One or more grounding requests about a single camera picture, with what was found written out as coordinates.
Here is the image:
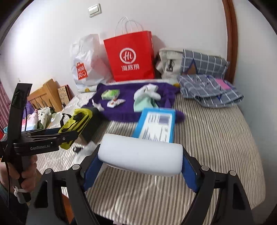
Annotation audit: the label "purple knitted sweater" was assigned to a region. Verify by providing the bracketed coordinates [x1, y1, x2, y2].
[81, 82, 186, 124]

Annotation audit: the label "wooden headboard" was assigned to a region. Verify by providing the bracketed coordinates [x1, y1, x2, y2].
[27, 79, 62, 113]

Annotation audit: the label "beige canvas backpack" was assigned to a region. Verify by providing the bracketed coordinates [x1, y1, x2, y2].
[156, 48, 183, 80]

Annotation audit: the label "person left hand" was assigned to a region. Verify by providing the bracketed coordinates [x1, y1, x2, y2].
[0, 155, 38, 193]

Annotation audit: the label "brown patterned notebook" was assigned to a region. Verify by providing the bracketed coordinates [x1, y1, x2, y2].
[57, 85, 74, 108]

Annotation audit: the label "red paper shopping bag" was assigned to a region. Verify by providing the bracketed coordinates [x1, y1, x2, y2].
[104, 30, 155, 82]

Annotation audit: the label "grey checkered cloth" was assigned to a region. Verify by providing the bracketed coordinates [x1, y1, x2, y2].
[177, 49, 244, 108]

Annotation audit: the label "blue cardboard box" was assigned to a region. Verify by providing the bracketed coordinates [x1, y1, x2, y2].
[132, 108, 176, 143]

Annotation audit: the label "white Miniso plastic bag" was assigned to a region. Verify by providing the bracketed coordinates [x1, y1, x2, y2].
[70, 34, 113, 90]

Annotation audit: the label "white and mint socks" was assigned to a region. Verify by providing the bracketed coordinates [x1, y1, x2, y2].
[133, 83, 161, 112]

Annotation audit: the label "white crumpled tissue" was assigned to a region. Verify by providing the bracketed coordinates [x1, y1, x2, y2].
[91, 99, 105, 112]

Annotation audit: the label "white foam sponge block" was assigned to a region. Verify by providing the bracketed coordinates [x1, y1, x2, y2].
[98, 134, 183, 177]

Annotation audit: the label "green tissue pack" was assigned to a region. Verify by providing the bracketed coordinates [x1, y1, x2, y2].
[101, 89, 120, 100]

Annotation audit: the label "yellow black pouch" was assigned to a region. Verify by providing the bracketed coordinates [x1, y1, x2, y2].
[58, 107, 103, 143]

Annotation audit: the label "white wall switch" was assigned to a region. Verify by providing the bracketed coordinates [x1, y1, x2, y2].
[87, 3, 102, 18]

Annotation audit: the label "small white snack packet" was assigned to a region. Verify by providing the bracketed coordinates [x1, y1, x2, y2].
[107, 99, 126, 108]

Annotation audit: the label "rolled patterned paper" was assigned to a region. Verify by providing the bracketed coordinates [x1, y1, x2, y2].
[78, 85, 97, 93]

